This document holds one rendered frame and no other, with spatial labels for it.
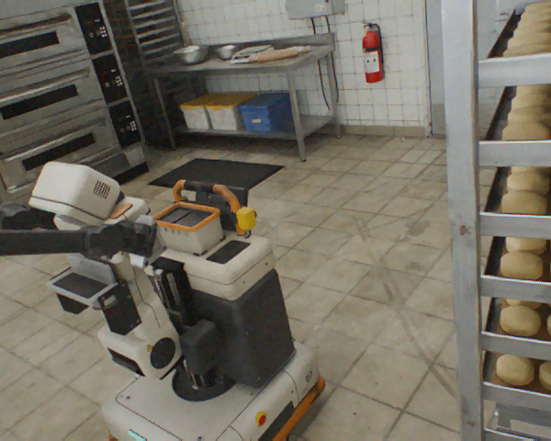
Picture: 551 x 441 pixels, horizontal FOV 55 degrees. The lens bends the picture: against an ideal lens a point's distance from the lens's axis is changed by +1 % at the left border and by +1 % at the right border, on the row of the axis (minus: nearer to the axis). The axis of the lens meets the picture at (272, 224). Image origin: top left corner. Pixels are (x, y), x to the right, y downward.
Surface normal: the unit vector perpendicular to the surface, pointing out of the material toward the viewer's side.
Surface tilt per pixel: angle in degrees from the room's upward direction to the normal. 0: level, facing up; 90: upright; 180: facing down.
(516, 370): 0
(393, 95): 90
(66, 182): 43
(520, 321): 0
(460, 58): 90
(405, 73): 90
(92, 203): 90
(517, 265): 0
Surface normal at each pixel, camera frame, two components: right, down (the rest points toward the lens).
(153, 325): 0.77, 0.15
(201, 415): -0.19, -0.88
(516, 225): -0.44, 0.47
